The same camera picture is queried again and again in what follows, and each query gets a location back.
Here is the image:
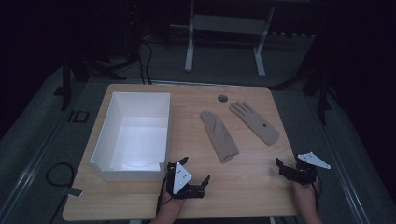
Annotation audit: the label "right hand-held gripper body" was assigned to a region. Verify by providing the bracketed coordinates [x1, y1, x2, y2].
[288, 151, 332, 187]

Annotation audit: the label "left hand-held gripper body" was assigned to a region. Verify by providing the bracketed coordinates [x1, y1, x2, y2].
[166, 161, 206, 200]

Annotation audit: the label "plain beige glove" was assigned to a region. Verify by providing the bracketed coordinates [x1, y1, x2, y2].
[199, 110, 240, 164]

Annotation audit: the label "white rectangular storage box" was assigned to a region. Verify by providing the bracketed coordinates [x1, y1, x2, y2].
[89, 91, 172, 183]

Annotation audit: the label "beige glove with dark dot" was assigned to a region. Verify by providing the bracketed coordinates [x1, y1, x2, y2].
[229, 101, 281, 147]

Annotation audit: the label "person's right hand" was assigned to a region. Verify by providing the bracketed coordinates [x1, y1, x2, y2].
[292, 181, 320, 213]

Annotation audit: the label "person's left hand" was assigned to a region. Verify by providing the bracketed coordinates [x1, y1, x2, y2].
[158, 186, 188, 215]

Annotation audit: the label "black stand with dark legs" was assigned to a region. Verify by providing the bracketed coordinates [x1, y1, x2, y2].
[274, 31, 335, 126]

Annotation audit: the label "grey tape piece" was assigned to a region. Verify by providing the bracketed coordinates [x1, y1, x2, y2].
[66, 187, 84, 199]

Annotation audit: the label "black tripod stand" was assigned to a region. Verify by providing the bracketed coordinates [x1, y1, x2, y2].
[60, 0, 143, 112]

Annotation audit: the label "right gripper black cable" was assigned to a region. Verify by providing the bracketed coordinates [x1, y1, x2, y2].
[311, 176, 322, 213]

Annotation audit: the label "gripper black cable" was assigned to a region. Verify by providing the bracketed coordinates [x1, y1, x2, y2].
[155, 172, 172, 217]
[311, 176, 322, 213]

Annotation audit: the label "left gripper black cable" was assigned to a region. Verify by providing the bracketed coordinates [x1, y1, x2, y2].
[155, 172, 172, 217]

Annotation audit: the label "black hanging cables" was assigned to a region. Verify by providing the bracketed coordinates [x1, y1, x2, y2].
[137, 39, 154, 86]

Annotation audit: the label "black looped floor cable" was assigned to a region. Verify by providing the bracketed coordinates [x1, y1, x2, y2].
[45, 161, 77, 224]

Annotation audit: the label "white metal stand frame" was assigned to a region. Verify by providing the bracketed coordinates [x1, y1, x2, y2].
[169, 0, 276, 78]

